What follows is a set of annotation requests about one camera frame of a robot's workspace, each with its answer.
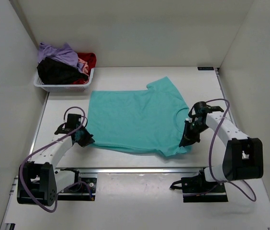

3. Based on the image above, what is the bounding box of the pink t shirt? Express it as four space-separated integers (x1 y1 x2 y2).
78 58 90 76

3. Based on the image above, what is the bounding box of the black label sticker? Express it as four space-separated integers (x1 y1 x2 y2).
197 67 214 71

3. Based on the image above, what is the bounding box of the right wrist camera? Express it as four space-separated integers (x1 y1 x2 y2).
188 101 224 119

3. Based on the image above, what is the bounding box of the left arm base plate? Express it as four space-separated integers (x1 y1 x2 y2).
58 173 97 201

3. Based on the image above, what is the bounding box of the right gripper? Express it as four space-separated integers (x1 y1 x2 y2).
179 120 209 148

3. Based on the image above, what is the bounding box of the white plastic basket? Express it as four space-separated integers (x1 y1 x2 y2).
34 68 95 92

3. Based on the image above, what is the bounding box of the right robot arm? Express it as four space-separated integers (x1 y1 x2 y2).
171 105 264 196

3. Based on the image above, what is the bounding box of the black t shirt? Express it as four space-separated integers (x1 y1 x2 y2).
37 57 89 85

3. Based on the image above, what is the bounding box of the red t shirt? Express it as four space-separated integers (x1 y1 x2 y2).
72 53 97 84

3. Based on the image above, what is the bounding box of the purple t shirt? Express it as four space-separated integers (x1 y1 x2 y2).
37 43 78 68

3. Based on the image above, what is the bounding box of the teal t shirt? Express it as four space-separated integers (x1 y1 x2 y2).
87 77 192 158

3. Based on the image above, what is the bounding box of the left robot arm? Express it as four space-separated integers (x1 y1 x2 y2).
17 117 94 213

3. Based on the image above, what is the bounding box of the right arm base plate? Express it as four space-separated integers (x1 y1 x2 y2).
181 171 228 203

